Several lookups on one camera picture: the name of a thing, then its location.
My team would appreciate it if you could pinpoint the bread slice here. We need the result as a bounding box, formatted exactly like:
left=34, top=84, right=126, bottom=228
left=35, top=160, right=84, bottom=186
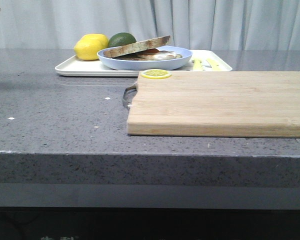
left=103, top=35, right=171, bottom=58
left=115, top=50, right=183, bottom=61

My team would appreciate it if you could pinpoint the light blue round plate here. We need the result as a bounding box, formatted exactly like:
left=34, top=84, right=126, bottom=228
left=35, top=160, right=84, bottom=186
left=97, top=45, right=193, bottom=71

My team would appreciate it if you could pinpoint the white rectangular tray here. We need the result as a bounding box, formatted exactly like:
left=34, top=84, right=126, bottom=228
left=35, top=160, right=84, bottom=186
left=55, top=49, right=233, bottom=77

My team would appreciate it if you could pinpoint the front yellow lemon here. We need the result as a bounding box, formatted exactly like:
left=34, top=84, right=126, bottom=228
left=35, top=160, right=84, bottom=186
left=73, top=39, right=104, bottom=61

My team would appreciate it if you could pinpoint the yellow lemon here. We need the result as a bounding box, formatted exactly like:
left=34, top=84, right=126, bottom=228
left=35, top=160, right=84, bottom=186
left=81, top=33, right=109, bottom=49
left=73, top=39, right=104, bottom=61

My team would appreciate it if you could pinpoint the rear yellow lemon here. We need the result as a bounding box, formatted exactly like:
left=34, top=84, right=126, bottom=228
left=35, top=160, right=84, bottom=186
left=81, top=33, right=109, bottom=49

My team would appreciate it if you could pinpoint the green lime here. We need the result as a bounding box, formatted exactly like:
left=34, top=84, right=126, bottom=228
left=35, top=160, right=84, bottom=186
left=107, top=32, right=137, bottom=48

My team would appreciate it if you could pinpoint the lemon slice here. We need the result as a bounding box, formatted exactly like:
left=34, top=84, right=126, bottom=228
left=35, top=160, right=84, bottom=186
left=140, top=69, right=172, bottom=79

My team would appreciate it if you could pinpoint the fried egg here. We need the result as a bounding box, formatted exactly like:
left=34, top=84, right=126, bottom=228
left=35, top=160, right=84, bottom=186
left=136, top=48, right=177, bottom=61

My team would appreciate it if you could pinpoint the grey-white curtain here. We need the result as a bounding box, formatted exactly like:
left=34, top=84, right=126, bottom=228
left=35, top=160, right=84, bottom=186
left=0, top=0, right=300, bottom=51

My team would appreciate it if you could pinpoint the wooden cutting board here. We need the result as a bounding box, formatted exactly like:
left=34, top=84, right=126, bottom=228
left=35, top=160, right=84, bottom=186
left=127, top=71, right=300, bottom=138

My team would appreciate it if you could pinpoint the metal cutting board handle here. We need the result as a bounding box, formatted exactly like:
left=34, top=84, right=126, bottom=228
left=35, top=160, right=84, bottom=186
left=121, top=82, right=138, bottom=110

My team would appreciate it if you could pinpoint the yellow-handled utensil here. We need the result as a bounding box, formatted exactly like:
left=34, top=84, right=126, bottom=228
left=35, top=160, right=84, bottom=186
left=206, top=58, right=222, bottom=72
left=192, top=58, right=204, bottom=71

